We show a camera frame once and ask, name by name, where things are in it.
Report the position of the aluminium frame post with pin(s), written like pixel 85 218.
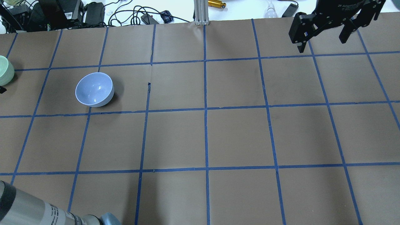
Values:
pixel 201 12

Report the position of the white light bulb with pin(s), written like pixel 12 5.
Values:
pixel 270 10

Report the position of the black power adapter brick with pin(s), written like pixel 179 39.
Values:
pixel 94 13

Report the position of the blue ceramic bowl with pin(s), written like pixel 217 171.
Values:
pixel 95 90

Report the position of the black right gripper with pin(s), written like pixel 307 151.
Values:
pixel 339 8

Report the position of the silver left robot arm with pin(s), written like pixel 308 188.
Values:
pixel 20 208

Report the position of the yellow brass cylinder tool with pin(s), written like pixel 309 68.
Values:
pixel 216 4

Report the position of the green ceramic bowl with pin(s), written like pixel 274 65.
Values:
pixel 6 71

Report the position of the small black charger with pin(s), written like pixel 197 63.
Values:
pixel 290 11

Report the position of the brown paper table mat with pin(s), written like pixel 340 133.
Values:
pixel 222 125

